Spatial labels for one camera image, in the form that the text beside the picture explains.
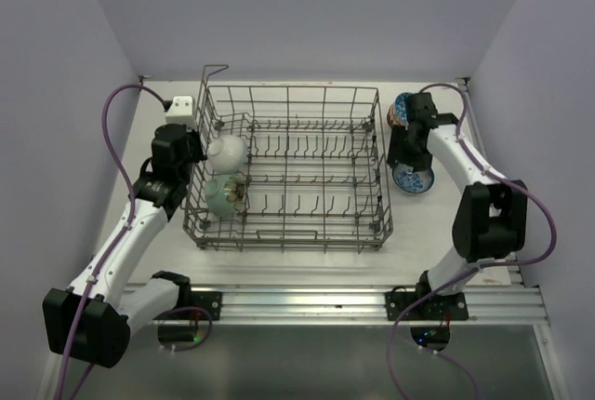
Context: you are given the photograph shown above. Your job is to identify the blue floral white bowl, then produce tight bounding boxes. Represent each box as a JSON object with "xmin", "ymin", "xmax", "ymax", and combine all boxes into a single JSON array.
[{"xmin": 392, "ymin": 163, "xmax": 435, "ymax": 195}]

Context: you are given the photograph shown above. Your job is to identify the white bowl dark stripes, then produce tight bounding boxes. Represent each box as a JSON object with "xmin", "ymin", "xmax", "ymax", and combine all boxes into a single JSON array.
[{"xmin": 386, "ymin": 106, "xmax": 407, "ymax": 127}]

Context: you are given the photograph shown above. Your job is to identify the red diamond pattern bowl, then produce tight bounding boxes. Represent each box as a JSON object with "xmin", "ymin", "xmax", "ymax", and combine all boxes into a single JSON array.
[{"xmin": 393, "ymin": 92, "xmax": 412, "ymax": 126}]

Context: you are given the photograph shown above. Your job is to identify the white ribbed ceramic bowl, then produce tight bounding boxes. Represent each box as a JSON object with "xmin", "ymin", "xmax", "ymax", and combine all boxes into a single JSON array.
[{"xmin": 207, "ymin": 135, "xmax": 247, "ymax": 174}]

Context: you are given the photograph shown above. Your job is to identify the pale green ceramic bowl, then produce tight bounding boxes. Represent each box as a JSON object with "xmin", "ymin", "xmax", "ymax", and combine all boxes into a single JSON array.
[{"xmin": 204, "ymin": 174, "xmax": 234, "ymax": 218}]

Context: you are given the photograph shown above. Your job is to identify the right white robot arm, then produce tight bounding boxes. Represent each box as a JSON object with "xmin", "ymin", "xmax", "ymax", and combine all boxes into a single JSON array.
[{"xmin": 386, "ymin": 92, "xmax": 527, "ymax": 320}]

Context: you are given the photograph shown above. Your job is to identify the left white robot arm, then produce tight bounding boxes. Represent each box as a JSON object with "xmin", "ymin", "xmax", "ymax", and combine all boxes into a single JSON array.
[{"xmin": 42, "ymin": 124, "xmax": 205, "ymax": 368}]

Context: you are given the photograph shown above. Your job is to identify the brown floral ceramic bowl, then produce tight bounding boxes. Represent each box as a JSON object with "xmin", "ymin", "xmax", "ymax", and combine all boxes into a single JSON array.
[{"xmin": 224, "ymin": 174, "xmax": 246, "ymax": 208}]

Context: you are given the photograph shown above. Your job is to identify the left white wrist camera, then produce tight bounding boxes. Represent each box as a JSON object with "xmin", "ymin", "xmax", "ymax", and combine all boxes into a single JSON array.
[{"xmin": 165, "ymin": 95, "xmax": 196, "ymax": 129}]

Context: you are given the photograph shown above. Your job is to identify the grey wire dish rack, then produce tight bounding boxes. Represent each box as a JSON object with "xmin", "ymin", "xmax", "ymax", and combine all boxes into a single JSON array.
[{"xmin": 183, "ymin": 65, "xmax": 393, "ymax": 252}]

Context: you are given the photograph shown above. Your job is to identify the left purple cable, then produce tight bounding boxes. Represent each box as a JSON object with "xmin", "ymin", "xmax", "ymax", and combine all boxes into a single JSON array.
[{"xmin": 53, "ymin": 85, "xmax": 169, "ymax": 400}]

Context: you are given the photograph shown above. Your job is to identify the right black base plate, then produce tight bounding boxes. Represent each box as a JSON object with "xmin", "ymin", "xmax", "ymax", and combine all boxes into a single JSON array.
[{"xmin": 384, "ymin": 286, "xmax": 469, "ymax": 321}]

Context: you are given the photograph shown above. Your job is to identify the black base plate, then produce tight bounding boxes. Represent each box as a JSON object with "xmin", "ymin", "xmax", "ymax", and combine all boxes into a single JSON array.
[
  {"xmin": 171, "ymin": 290, "xmax": 223, "ymax": 322},
  {"xmin": 384, "ymin": 286, "xmax": 469, "ymax": 321}
]

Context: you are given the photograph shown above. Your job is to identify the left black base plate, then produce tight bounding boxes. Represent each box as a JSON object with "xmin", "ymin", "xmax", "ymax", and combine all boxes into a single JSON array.
[{"xmin": 171, "ymin": 290, "xmax": 223, "ymax": 322}]

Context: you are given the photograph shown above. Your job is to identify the aluminium mounting rail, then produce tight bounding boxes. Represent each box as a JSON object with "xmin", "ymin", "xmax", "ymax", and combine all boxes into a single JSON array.
[{"xmin": 191, "ymin": 286, "xmax": 548, "ymax": 326}]

